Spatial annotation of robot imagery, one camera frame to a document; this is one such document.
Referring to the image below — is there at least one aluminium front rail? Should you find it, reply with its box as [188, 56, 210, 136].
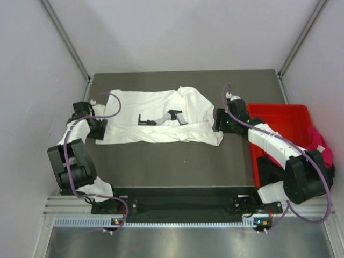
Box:
[43, 196, 328, 217]

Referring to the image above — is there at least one right aluminium frame post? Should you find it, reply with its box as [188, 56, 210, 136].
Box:
[277, 0, 328, 81]

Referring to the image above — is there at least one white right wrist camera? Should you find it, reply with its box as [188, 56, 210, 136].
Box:
[225, 92, 241, 102]

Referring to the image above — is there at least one pink t shirt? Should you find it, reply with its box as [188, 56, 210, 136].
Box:
[259, 125, 333, 167]

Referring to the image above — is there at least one left aluminium frame post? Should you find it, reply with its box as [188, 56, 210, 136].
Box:
[37, 0, 94, 84]

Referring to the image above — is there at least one grey slotted cable duct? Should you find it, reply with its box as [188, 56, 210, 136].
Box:
[54, 217, 269, 228]

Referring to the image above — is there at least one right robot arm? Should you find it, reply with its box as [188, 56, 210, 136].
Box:
[214, 96, 331, 213]

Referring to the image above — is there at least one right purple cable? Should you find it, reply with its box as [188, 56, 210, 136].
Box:
[221, 83, 333, 233]

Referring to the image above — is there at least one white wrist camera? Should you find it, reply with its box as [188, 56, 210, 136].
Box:
[89, 99, 105, 116]
[225, 92, 241, 102]

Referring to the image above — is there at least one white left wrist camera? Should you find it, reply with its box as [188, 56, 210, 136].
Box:
[89, 99, 105, 116]

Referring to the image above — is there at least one black t shirt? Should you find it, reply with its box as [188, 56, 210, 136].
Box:
[257, 156, 335, 189]

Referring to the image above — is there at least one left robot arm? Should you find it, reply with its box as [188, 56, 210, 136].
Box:
[47, 102, 122, 213]

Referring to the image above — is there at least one white t shirt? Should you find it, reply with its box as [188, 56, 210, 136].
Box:
[96, 87, 223, 146]

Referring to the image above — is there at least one aluminium frame post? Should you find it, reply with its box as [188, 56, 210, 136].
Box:
[37, 0, 94, 84]
[277, 0, 328, 81]

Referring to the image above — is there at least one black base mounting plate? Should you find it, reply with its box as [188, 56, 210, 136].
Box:
[88, 187, 282, 224]

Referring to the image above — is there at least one red plastic bin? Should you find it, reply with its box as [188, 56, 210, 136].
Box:
[246, 103, 318, 189]

